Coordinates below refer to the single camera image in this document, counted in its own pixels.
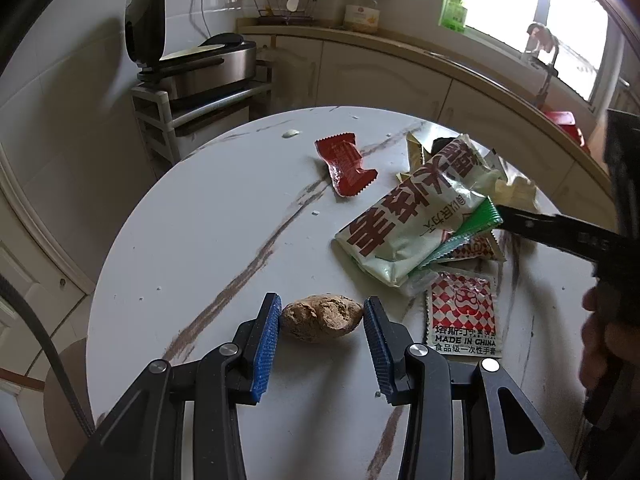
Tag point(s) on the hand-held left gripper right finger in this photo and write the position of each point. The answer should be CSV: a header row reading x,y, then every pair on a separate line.
x,y
380,345

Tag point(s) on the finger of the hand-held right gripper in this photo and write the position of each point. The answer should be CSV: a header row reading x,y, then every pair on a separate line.
x,y
550,230

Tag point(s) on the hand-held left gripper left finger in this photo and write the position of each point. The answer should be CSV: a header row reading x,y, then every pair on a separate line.
x,y
265,345

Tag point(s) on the brown bread roll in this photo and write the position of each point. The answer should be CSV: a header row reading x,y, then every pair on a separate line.
x,y
320,317

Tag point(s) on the green sachet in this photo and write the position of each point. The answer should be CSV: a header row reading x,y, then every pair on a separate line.
x,y
472,227

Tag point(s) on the white snack bag red print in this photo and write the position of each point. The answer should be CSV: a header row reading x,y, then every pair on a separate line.
x,y
415,220

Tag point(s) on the red snack wrapper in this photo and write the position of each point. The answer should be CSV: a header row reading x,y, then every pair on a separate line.
x,y
345,170

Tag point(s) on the person's right hand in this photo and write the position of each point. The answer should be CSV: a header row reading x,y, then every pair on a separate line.
x,y
600,345

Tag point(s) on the pale yellow snack wrapper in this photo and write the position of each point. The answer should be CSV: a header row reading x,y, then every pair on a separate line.
x,y
515,185

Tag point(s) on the orange patterned sachet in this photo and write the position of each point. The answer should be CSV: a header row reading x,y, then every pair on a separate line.
x,y
480,249

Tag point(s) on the red basin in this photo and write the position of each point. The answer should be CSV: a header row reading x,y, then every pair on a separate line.
x,y
565,127

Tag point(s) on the red checkered glove packet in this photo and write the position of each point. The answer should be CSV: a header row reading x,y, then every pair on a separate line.
x,y
462,317

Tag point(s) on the metal faucet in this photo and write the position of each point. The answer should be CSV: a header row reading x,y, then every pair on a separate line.
x,y
549,75

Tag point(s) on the beige torn wrapper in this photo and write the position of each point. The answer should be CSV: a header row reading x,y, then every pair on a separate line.
x,y
416,152

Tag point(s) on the cloth on faucet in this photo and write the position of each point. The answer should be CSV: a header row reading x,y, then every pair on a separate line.
x,y
541,37

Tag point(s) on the window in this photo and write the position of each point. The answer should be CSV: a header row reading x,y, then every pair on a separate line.
x,y
550,0

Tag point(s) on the brown round stool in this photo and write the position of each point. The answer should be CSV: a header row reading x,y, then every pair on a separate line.
x,y
65,395

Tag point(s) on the white scrap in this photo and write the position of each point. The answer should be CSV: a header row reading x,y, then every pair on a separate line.
x,y
291,133

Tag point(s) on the cream kitchen cabinets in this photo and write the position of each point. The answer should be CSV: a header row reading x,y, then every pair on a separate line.
x,y
375,75

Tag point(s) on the green soap bottle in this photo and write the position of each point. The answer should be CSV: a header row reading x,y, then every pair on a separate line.
x,y
454,12

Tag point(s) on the beige countertop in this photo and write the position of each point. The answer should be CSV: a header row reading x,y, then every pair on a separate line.
x,y
400,44

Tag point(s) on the white door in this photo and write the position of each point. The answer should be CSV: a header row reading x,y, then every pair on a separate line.
x,y
30,280

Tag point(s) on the steel rice cooker black lid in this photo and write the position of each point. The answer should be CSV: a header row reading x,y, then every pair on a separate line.
x,y
215,67

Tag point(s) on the clear plastic food container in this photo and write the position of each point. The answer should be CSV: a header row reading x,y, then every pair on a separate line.
x,y
361,15

